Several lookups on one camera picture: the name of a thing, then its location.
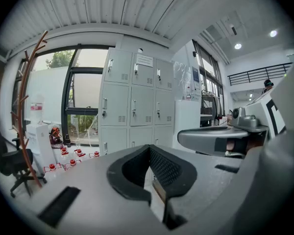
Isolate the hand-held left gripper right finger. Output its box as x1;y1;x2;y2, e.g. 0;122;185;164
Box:
148;144;245;231

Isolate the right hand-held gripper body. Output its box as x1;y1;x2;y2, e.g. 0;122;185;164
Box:
231;92;288;141

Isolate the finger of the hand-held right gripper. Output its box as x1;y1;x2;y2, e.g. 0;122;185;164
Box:
177;125;250;157

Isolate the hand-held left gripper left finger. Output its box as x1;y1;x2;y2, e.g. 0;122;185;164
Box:
16;144;171;235

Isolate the grey metal locker cabinet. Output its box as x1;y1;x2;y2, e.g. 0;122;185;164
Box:
98;47;175;156

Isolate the white refrigerator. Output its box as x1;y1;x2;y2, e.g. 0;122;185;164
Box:
172;99;202;154

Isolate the dark metal rack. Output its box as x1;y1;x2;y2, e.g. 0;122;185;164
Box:
200;89;223;127

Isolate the black metal railing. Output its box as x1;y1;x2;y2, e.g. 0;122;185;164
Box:
227;62;294;87

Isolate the white water dispenser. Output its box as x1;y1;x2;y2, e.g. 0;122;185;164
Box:
25;122;57;175

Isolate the blue poster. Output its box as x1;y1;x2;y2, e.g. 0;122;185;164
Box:
191;66;201;90

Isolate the clear plastic sheet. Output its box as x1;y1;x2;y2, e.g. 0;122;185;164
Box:
173;60;192;100

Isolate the black office chair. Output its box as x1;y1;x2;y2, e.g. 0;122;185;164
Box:
0;105;49;198

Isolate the clear dispenser bottle red label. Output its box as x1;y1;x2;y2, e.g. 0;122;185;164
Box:
29;93;45;125

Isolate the white frosted panel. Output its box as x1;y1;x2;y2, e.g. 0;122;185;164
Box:
25;66;69;124

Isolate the white paper notice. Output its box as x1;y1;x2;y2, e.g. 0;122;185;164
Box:
136;53;154;68

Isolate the brown wooden coat rack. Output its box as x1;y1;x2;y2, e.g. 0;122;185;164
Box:
10;30;49;188

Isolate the white hanging cable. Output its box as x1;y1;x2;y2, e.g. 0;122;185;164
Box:
75;114;99;148

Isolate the black window frame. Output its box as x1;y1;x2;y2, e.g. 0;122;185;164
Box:
11;44;116;148

